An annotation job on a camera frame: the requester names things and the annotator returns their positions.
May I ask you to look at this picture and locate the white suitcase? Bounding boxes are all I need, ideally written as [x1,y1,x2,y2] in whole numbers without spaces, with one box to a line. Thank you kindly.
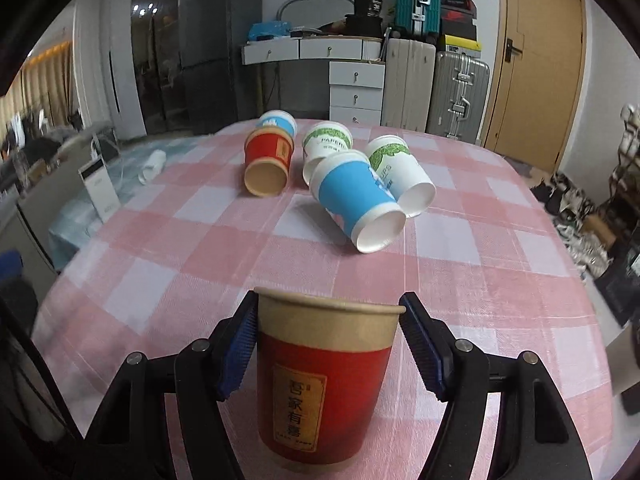
[381,38,437,132]

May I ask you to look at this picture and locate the teal checked tablecloth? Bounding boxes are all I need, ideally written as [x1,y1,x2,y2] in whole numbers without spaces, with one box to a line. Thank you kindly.
[48,136,210,271]

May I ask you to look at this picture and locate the white drawer desk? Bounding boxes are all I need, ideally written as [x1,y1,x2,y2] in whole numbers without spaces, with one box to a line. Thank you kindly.
[242,36,385,126]

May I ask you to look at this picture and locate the wooden door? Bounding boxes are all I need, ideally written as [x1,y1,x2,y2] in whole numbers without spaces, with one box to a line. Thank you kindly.
[483,0,586,174]

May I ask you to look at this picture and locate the dark refrigerator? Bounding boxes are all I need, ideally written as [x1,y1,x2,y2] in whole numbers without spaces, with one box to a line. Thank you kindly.
[131,0,262,134]

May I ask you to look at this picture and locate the white power bank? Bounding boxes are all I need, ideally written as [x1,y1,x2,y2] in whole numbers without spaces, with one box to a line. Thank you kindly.
[78,157,120,223]

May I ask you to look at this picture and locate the green white paper cup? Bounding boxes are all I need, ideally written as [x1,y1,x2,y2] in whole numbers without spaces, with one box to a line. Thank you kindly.
[364,134,436,218]
[302,122,352,185]

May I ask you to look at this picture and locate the green white paper cup left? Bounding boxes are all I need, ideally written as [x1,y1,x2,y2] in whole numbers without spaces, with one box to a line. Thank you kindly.
[302,122,352,185]

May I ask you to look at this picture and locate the blue white paper cup front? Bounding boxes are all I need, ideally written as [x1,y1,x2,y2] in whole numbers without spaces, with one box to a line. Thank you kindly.
[309,150,407,254]

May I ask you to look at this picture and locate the red kraft paper cup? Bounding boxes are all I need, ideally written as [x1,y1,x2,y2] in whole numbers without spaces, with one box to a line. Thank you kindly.
[256,288,405,467]

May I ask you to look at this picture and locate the pink checked tablecloth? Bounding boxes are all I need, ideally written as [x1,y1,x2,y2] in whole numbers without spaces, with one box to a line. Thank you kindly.
[34,122,613,472]

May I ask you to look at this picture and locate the blue white paper cup back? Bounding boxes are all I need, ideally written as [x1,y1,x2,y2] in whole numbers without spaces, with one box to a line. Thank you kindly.
[256,110,298,139]

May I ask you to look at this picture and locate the green white paper cup right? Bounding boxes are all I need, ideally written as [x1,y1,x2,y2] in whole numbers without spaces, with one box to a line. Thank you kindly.
[364,134,436,218]

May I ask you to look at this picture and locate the silver suitcase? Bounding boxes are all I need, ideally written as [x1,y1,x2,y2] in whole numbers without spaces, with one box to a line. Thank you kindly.
[426,52,490,144]

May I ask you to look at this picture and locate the wooden shoe rack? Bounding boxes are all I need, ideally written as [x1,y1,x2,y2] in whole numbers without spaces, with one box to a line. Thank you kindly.
[604,103,639,240]

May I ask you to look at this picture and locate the white charging cable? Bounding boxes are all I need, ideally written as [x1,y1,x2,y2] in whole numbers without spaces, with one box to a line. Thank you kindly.
[89,131,126,194]

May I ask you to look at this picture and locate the blue white paper cup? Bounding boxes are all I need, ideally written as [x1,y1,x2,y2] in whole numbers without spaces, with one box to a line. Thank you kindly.
[309,150,407,254]
[256,110,298,139]

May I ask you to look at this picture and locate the red kraft cup lying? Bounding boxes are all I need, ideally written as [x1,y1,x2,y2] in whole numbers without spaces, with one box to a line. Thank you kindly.
[243,126,294,197]

